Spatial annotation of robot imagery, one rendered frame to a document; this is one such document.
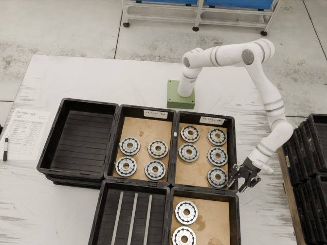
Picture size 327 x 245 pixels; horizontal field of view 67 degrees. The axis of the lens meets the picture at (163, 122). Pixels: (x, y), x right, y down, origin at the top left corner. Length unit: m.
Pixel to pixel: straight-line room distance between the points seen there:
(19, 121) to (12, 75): 1.33
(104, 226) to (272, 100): 0.87
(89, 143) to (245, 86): 1.08
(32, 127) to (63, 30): 1.81
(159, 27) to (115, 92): 1.67
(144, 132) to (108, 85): 0.50
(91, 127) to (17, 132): 0.46
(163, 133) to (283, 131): 0.60
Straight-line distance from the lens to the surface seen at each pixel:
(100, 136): 1.35
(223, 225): 1.24
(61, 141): 1.38
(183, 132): 1.31
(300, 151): 2.09
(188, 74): 1.40
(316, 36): 3.71
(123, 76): 1.72
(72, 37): 3.14
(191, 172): 1.26
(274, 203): 1.49
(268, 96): 1.02
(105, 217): 1.21
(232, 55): 1.12
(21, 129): 1.66
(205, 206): 1.23
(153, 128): 1.34
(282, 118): 1.11
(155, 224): 1.19
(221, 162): 1.28
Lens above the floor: 2.01
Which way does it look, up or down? 60 degrees down
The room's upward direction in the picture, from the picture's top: 6 degrees clockwise
